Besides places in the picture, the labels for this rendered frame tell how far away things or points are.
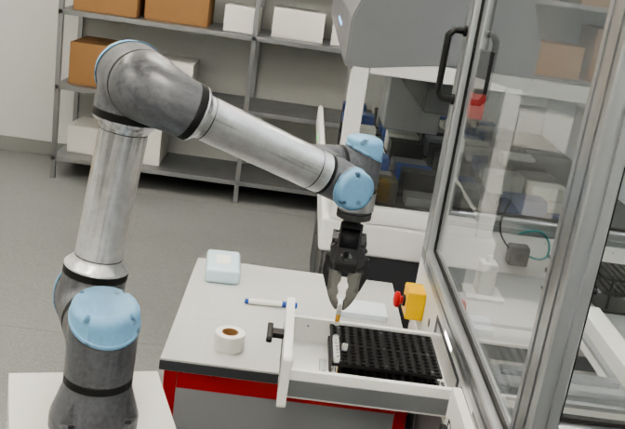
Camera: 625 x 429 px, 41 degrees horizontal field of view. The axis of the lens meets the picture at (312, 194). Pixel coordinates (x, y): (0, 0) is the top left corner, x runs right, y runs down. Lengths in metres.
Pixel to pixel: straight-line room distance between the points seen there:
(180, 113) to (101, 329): 0.37
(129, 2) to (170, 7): 0.25
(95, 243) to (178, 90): 0.34
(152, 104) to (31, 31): 4.78
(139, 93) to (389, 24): 1.19
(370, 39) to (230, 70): 3.49
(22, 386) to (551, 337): 0.95
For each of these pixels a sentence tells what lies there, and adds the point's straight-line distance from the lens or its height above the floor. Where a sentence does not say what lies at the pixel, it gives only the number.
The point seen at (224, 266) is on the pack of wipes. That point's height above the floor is 0.80.
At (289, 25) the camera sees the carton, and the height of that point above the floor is 1.17.
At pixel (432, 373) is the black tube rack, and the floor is 0.90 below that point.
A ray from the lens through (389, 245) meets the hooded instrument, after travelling 2.52.
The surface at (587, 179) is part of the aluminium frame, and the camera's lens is 1.11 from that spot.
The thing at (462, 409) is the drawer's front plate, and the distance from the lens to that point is 1.55.
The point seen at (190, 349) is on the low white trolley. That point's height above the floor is 0.76.
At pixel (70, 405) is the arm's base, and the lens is 1.47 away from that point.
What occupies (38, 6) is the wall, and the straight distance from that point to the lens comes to 6.04.
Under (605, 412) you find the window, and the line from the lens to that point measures 1.27.
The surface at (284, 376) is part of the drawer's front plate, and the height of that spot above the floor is 0.89.
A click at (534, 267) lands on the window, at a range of 1.32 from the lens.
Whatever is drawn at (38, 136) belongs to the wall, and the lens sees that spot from 6.19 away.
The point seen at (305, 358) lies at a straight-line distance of 1.80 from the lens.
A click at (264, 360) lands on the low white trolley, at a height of 0.76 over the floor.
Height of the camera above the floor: 1.67
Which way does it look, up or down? 17 degrees down
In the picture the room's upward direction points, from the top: 8 degrees clockwise
